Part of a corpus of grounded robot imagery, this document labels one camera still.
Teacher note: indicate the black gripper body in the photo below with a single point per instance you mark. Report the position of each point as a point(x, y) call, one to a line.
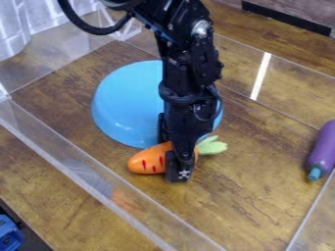
point(192, 70)

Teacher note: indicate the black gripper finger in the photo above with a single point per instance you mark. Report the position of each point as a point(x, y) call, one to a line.
point(162, 129)
point(180, 161)

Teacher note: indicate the orange toy carrot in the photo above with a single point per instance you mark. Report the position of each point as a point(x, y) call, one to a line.
point(150, 161)

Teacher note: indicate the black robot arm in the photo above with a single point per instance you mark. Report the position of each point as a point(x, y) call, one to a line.
point(174, 19)

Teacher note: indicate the blue round plastic tray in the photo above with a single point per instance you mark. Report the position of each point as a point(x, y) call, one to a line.
point(128, 104)

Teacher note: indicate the purple toy eggplant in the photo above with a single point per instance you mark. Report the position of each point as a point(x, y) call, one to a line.
point(322, 157)

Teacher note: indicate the white curtain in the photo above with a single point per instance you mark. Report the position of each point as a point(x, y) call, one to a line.
point(26, 17)

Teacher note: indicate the blue object at corner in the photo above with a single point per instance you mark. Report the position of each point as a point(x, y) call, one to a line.
point(11, 236)

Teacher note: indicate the clear acrylic enclosure wall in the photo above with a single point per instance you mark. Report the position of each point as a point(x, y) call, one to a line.
point(249, 200)

